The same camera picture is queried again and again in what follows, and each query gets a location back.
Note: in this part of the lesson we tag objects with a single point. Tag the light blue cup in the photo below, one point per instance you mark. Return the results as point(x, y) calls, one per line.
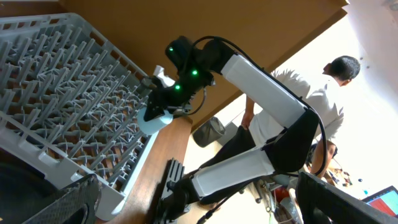
point(154, 125)

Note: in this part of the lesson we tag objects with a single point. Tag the laptop with red screen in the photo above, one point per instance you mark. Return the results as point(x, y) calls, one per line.
point(385, 201)

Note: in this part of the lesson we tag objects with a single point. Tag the black waste basket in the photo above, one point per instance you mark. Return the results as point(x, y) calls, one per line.
point(208, 132)

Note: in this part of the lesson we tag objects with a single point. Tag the round black tray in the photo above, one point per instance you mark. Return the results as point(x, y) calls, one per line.
point(20, 184)

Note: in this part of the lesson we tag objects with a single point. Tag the grey dishwasher rack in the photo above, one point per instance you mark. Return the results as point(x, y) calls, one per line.
point(69, 103)

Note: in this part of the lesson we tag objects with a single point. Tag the person in white shirt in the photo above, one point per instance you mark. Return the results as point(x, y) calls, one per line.
point(284, 112)

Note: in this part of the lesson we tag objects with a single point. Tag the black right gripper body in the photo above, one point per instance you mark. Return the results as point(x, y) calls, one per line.
point(173, 99)

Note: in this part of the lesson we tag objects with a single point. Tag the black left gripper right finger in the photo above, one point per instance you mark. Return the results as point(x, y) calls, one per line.
point(320, 202)

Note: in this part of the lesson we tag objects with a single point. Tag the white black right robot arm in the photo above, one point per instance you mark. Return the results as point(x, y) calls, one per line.
point(195, 63)

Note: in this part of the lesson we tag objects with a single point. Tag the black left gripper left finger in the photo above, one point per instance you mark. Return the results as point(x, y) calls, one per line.
point(75, 203)

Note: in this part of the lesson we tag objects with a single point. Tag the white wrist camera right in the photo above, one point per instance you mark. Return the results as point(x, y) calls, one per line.
point(165, 80)

